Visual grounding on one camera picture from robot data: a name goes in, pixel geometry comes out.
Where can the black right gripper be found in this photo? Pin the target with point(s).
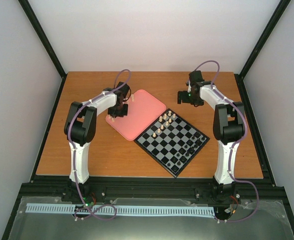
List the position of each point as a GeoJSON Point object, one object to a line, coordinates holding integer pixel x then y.
{"type": "Point", "coordinates": [199, 102]}

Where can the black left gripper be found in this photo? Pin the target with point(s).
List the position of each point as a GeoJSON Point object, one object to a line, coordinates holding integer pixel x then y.
{"type": "Point", "coordinates": [124, 113]}

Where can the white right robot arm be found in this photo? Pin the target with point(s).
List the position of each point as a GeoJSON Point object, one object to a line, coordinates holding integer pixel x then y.
{"type": "Point", "coordinates": [229, 126]}

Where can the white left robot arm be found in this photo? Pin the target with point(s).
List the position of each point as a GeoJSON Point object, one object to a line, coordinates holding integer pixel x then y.
{"type": "Point", "coordinates": [80, 126]}

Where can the black white chess board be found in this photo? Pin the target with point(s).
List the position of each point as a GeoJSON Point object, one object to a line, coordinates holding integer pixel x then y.
{"type": "Point", "coordinates": [164, 148]}

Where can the pink plastic tray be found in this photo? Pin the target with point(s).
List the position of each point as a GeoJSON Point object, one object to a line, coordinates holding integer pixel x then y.
{"type": "Point", "coordinates": [142, 112]}

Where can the black aluminium frame base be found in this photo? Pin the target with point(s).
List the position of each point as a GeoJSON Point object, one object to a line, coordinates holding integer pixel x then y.
{"type": "Point", "coordinates": [110, 188]}

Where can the light blue cable duct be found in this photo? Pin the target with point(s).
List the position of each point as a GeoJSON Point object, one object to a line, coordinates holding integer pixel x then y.
{"type": "Point", "coordinates": [122, 210]}

